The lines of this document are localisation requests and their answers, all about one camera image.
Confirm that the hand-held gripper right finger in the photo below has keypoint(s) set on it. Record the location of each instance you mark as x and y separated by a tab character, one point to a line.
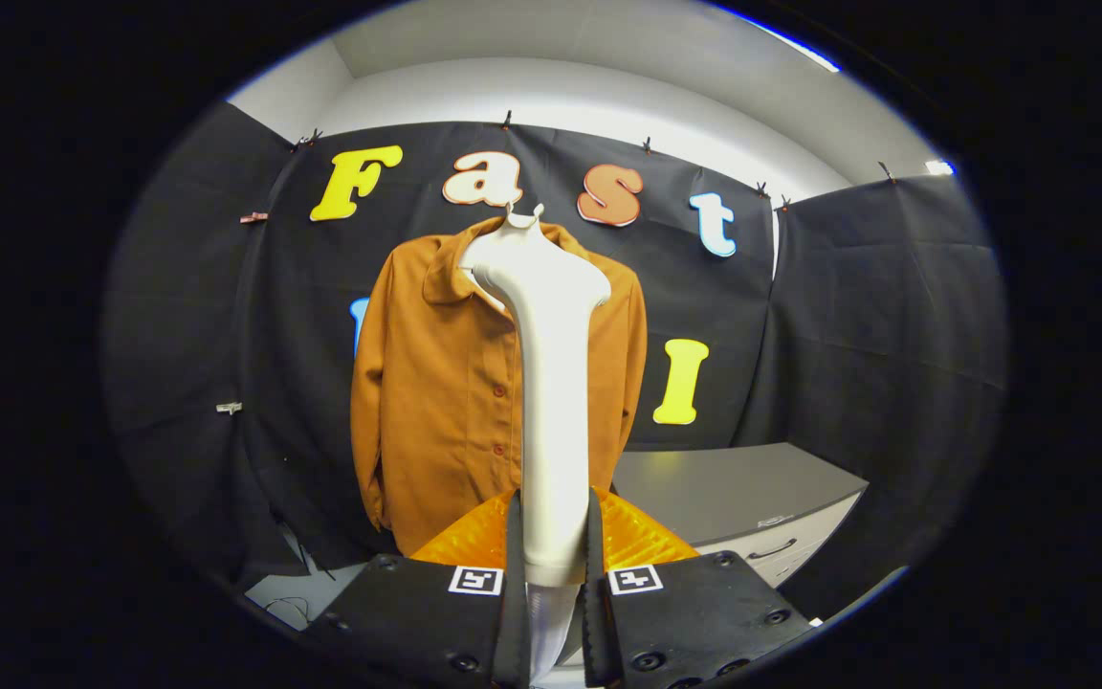
593	632

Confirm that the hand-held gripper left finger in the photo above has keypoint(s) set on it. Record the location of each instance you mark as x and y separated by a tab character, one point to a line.
517	632

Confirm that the orange button shirt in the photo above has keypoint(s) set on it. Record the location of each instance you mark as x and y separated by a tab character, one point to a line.
436	411

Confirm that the white garment hanger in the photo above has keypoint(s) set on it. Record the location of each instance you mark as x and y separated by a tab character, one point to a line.
522	217

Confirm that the grey cabinet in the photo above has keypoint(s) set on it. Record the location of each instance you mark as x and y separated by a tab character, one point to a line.
742	493

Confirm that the black backdrop cloth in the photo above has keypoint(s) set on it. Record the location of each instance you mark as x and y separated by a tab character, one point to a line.
876	335

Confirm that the reddish clip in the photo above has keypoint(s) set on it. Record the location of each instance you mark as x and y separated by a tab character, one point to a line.
253	217

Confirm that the row of black clips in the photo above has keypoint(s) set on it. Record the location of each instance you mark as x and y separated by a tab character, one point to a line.
507	121

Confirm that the small ceiling light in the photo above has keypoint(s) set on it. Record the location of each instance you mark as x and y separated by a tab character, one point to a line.
939	167

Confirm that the long ceiling light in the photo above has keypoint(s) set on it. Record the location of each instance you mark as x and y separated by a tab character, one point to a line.
790	43

